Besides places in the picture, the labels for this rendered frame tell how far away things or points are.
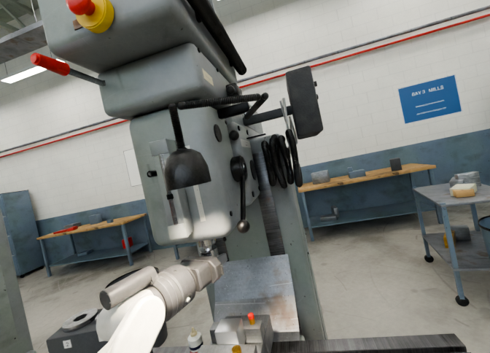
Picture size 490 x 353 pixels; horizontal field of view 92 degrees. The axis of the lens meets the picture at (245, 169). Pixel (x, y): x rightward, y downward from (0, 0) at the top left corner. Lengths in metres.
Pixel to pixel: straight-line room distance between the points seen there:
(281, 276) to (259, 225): 0.21
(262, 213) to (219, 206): 0.47
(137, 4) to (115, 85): 0.18
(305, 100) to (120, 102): 0.52
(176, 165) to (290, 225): 0.69
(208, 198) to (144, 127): 0.22
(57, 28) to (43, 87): 7.31
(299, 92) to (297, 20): 4.64
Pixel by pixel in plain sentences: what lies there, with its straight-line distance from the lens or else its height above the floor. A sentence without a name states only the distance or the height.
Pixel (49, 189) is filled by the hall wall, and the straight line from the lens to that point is 7.75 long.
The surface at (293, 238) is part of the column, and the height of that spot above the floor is 1.13.
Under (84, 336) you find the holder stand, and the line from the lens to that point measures 0.91.
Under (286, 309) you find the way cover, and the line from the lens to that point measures 1.01.
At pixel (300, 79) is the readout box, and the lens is 0.81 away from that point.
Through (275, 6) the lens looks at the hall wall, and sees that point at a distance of 5.58.
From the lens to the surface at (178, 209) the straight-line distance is 0.52.
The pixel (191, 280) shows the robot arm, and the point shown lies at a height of 1.25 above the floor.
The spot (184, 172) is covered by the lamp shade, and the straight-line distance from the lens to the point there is 0.37.
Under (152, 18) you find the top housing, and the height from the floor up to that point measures 1.73.
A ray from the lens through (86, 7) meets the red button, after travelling 0.49.
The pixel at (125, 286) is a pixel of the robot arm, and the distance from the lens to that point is 0.51.
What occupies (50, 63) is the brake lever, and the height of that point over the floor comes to 1.70.
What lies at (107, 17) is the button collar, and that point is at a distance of 0.51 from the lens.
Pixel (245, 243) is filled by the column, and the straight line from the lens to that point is 1.03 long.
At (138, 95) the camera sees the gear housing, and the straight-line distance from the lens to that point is 0.57.
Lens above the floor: 1.46
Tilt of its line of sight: 1 degrees down
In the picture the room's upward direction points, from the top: 12 degrees counter-clockwise
